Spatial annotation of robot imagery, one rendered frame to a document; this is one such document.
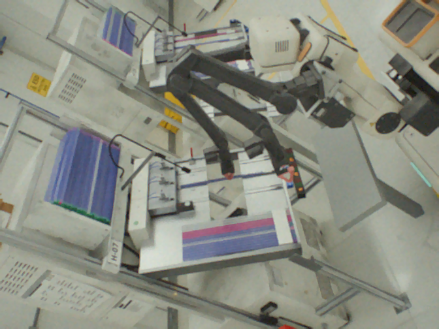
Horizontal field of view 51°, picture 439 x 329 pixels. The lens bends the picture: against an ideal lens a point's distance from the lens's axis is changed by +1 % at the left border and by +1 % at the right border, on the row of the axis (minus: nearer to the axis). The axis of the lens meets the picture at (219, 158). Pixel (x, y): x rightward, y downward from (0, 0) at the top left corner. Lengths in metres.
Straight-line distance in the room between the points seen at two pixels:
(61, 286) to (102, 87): 1.46
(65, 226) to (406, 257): 1.68
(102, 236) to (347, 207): 1.07
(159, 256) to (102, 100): 1.43
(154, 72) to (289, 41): 1.77
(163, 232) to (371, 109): 1.07
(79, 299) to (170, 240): 0.48
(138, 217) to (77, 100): 1.29
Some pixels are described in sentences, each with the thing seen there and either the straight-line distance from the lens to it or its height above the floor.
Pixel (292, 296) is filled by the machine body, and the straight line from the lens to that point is 2.37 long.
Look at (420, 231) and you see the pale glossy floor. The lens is 2.61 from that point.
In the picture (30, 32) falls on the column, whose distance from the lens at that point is 5.26.
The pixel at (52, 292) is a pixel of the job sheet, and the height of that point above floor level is 1.46.
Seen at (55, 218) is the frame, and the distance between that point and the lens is 2.00.
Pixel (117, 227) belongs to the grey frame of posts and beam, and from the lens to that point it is 2.11.
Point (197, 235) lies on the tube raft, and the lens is 2.13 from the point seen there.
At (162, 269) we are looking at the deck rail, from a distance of 2.06.
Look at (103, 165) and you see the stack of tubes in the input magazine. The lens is 2.27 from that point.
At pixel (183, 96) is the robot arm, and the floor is 1.37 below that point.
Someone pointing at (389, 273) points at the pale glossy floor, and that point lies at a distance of 2.64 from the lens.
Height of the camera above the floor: 2.05
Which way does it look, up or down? 27 degrees down
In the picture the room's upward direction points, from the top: 62 degrees counter-clockwise
